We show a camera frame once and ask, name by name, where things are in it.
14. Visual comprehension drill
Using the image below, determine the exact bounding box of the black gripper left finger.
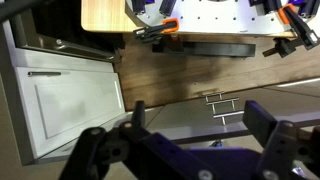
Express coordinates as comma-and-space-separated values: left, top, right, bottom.
59, 101, 156, 180

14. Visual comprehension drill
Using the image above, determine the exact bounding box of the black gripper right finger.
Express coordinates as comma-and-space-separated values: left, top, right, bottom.
242, 100, 320, 180

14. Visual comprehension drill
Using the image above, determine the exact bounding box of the white cabinet door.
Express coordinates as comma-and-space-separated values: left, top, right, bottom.
15, 67, 125, 158

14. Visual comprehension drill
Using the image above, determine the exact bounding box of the orange black clamp right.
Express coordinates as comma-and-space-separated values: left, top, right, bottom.
278, 3, 319, 50

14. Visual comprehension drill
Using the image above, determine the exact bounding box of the orange black clamp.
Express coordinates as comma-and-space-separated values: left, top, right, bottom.
278, 3, 319, 50
133, 18, 179, 43

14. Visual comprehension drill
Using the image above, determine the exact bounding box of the orange black clamp left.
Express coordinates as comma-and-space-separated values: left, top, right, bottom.
133, 18, 179, 43

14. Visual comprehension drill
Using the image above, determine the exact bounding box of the black bar under table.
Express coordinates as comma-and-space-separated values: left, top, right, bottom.
152, 42, 256, 57

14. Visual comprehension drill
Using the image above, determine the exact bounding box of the wooden mobile table top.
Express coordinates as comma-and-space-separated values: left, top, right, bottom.
81, 0, 144, 33

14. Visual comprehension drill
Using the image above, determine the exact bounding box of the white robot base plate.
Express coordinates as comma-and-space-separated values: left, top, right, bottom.
125, 0, 290, 35

